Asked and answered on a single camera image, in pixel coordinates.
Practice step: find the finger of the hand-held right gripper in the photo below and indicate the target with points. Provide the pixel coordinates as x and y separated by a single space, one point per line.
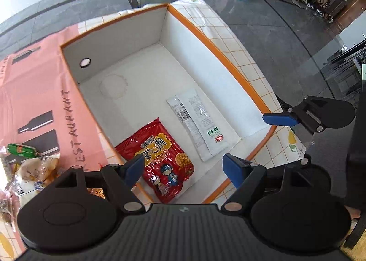
278 119

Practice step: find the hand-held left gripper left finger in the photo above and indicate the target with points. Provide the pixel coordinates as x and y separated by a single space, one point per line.
134 168

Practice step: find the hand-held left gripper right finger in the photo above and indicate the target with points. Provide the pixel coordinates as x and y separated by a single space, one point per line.
233 168

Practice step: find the red snack packet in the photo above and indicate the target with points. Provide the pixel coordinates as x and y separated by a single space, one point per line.
168 158

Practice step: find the white snack packet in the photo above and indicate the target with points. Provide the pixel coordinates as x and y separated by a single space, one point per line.
200 123

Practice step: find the orange and white cardboard box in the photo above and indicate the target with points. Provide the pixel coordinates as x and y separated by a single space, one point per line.
137 72

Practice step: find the green sausage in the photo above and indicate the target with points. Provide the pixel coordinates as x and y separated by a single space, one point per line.
21 150

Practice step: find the person's right hand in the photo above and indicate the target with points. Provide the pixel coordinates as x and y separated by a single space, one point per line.
352 212

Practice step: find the orange snack packet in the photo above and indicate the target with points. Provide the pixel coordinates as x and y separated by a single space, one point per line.
95 193

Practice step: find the pink restaurant tablecloth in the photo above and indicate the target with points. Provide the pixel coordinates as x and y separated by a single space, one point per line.
228 40

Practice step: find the dark side table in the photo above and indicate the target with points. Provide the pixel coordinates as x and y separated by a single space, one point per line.
350 52

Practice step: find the white bread packet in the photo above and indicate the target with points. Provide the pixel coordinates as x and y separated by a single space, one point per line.
34 172

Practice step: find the pink printed cloth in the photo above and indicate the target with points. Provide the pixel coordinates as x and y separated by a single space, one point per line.
37 89

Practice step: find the clear snack packet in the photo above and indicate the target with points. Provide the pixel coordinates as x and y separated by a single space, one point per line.
7 192

